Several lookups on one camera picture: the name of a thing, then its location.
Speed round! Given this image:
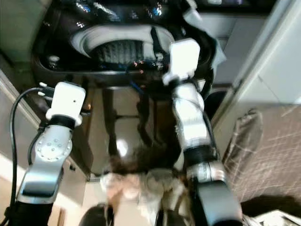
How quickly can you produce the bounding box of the black top-loading washing machine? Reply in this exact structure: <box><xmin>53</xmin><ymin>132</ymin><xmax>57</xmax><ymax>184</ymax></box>
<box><xmin>31</xmin><ymin>0</ymin><xmax>227</xmax><ymax>179</ymax></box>

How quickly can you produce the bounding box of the white-rimmed washer drum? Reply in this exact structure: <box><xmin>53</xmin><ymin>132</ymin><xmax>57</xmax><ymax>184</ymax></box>
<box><xmin>71</xmin><ymin>24</ymin><xmax>174</xmax><ymax>65</ymax></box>

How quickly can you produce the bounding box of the dark brown fuzzy garment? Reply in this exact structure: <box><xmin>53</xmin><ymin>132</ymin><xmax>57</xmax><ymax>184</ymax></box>
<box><xmin>111</xmin><ymin>145</ymin><xmax>177</xmax><ymax>176</ymax></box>

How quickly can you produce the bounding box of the white door panel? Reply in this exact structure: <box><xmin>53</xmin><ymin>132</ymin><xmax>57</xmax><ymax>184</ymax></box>
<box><xmin>212</xmin><ymin>0</ymin><xmax>301</xmax><ymax>137</ymax></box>

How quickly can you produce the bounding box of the black robot leg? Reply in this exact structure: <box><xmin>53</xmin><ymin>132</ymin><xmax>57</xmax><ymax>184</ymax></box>
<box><xmin>78</xmin><ymin>205</ymin><xmax>114</xmax><ymax>226</ymax></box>

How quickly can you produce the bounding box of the brown woven laundry basket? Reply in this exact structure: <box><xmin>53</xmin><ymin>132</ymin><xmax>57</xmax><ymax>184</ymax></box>
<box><xmin>221</xmin><ymin>106</ymin><xmax>301</xmax><ymax>208</ymax></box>

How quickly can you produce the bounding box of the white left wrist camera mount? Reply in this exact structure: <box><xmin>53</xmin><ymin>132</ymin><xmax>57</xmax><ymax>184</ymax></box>
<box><xmin>46</xmin><ymin>81</ymin><xmax>87</xmax><ymax>127</ymax></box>

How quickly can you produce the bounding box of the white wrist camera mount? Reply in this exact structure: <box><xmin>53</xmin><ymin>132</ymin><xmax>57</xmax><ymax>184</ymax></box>
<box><xmin>162</xmin><ymin>39</ymin><xmax>201</xmax><ymax>86</ymax></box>
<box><xmin>46</xmin><ymin>81</ymin><xmax>87</xmax><ymax>127</ymax></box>

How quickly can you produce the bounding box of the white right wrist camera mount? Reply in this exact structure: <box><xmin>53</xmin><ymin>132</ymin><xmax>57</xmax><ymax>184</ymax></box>
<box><xmin>162</xmin><ymin>39</ymin><xmax>201</xmax><ymax>86</ymax></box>

